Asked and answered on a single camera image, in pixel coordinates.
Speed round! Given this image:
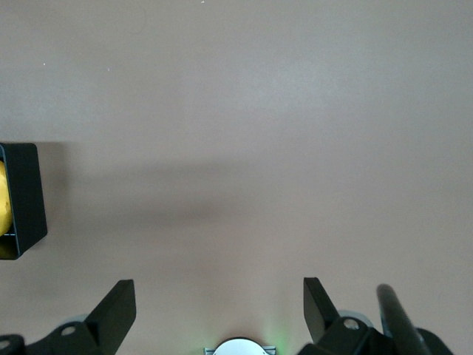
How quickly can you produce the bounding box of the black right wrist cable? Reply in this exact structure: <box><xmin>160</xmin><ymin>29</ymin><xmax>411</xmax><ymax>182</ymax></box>
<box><xmin>375</xmin><ymin>283</ymin><xmax>432</xmax><ymax>355</ymax></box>

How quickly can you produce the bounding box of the black plastic box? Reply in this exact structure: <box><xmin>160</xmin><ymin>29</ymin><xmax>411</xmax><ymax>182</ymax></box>
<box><xmin>0</xmin><ymin>143</ymin><xmax>48</xmax><ymax>260</ymax></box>

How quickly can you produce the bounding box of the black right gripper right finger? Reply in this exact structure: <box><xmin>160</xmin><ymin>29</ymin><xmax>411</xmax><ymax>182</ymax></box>
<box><xmin>297</xmin><ymin>277</ymin><xmax>455</xmax><ymax>355</ymax></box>

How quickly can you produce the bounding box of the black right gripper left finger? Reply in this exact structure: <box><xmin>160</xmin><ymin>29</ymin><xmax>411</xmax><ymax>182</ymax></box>
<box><xmin>0</xmin><ymin>279</ymin><xmax>137</xmax><ymax>355</ymax></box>

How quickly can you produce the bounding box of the yellow banana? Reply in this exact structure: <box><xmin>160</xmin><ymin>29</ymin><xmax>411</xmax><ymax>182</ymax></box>
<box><xmin>0</xmin><ymin>159</ymin><xmax>14</xmax><ymax>236</ymax></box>

